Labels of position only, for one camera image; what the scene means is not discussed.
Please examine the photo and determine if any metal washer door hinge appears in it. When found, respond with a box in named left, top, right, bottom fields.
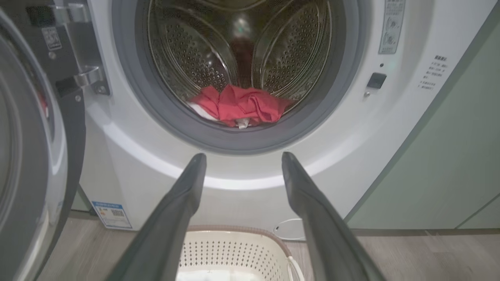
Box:
left=51, top=4, right=110, bottom=96

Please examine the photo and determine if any pale green cabinet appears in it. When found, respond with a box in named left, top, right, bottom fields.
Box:
left=346, top=8, right=500, bottom=231

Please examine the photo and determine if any washer door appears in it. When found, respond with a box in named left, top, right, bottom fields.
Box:
left=0, top=8, right=86, bottom=281

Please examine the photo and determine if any perforated steel washer drum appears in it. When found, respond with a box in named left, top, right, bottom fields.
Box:
left=148, top=0, right=332, bottom=117

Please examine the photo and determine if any red garment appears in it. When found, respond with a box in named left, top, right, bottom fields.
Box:
left=189, top=85, right=295, bottom=128

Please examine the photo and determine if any cream woven plastic laundry basket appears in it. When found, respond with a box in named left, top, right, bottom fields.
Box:
left=176, top=225, right=305, bottom=281

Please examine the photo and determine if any white front-load washing machine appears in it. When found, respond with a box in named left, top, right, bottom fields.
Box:
left=70, top=0, right=498, bottom=231

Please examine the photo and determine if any blue white energy label sticker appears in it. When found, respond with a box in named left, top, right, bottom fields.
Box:
left=92, top=201, right=132, bottom=230

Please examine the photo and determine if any grey warning label sticker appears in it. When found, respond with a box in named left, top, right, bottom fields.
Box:
left=378, top=0, right=406, bottom=54

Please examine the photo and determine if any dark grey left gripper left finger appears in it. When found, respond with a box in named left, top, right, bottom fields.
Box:
left=106, top=153, right=207, bottom=281

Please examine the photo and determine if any washer drum opening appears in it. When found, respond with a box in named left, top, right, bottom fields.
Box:
left=112, top=0, right=366, bottom=155

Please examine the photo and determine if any round white filter cover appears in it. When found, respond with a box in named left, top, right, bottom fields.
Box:
left=273, top=219, right=306, bottom=240

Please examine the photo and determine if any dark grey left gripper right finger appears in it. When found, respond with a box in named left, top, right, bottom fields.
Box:
left=282, top=152, right=385, bottom=281

